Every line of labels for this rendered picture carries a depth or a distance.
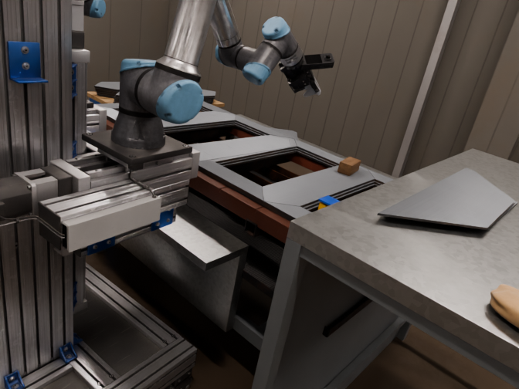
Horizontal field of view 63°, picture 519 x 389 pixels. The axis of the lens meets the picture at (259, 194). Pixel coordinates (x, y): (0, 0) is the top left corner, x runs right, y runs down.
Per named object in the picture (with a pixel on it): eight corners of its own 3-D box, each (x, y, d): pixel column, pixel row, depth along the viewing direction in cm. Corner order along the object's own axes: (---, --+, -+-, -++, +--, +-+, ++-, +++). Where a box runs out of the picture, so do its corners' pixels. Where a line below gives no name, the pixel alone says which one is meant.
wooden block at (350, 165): (346, 166, 198) (349, 156, 196) (358, 170, 196) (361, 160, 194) (337, 171, 189) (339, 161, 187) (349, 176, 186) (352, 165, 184)
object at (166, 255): (72, 196, 239) (72, 136, 224) (232, 328, 166) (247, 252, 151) (65, 197, 236) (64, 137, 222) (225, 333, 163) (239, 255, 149)
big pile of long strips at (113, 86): (188, 89, 316) (188, 81, 314) (224, 103, 294) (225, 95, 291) (85, 91, 259) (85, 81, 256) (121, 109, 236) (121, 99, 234)
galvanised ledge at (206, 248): (72, 136, 224) (72, 131, 223) (247, 252, 151) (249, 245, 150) (32, 141, 210) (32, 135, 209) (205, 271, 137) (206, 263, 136)
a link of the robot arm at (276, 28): (253, 34, 126) (269, 11, 126) (269, 58, 135) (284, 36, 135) (273, 39, 121) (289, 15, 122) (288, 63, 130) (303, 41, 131)
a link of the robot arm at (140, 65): (147, 100, 127) (150, 53, 122) (174, 113, 119) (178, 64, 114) (110, 101, 119) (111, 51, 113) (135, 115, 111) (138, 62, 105)
